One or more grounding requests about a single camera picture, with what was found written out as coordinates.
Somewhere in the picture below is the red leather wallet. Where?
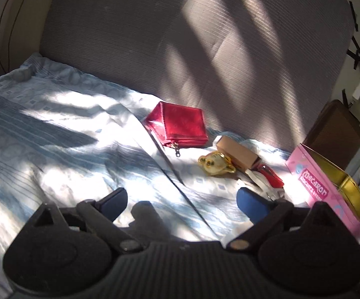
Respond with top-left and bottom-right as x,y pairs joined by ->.
144,101 -> 208,157

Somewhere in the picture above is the small brown cardboard box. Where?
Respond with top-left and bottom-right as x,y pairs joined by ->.
214,136 -> 261,172

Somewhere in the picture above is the blue patterned bed sheet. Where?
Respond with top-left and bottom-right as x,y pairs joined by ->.
0,52 -> 312,299

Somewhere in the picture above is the yellow bear keychain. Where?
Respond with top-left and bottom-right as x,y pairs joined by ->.
198,151 -> 236,176

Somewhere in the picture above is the pink macaron tin box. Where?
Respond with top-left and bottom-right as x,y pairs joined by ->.
285,144 -> 360,243

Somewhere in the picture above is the grey sofa back cushion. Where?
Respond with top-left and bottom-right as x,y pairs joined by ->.
40,0 -> 354,150

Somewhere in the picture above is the red mini stapler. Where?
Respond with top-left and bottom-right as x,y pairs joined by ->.
252,163 -> 284,188

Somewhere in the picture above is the white plastic clip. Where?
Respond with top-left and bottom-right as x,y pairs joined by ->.
237,169 -> 285,201

